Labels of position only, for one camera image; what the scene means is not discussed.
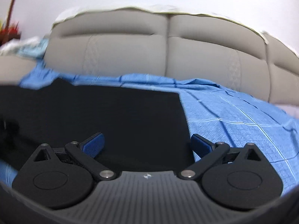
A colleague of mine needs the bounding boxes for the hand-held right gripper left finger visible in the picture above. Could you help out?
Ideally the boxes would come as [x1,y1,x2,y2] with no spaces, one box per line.
[33,132,118,181]

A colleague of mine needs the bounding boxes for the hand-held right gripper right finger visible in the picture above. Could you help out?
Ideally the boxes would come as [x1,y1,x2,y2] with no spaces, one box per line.
[177,133,266,181]

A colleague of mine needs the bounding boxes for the black pants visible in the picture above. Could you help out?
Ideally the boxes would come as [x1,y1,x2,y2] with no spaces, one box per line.
[0,78,196,171]

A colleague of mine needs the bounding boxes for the blue plaid blanket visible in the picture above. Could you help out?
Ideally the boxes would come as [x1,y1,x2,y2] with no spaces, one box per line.
[0,59,299,190]

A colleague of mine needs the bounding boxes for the beige leather sofa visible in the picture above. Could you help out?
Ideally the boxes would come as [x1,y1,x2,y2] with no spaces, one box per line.
[0,12,299,109]

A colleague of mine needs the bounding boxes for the light green cloth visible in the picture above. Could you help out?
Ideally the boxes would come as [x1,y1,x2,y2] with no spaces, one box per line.
[0,36,50,59]

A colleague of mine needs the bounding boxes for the brown basket with flowers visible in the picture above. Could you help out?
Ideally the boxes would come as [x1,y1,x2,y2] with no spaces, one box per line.
[0,0,23,45]

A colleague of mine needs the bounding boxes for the cream sofa back cover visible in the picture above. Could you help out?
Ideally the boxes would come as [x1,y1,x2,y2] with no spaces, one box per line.
[51,3,299,57]

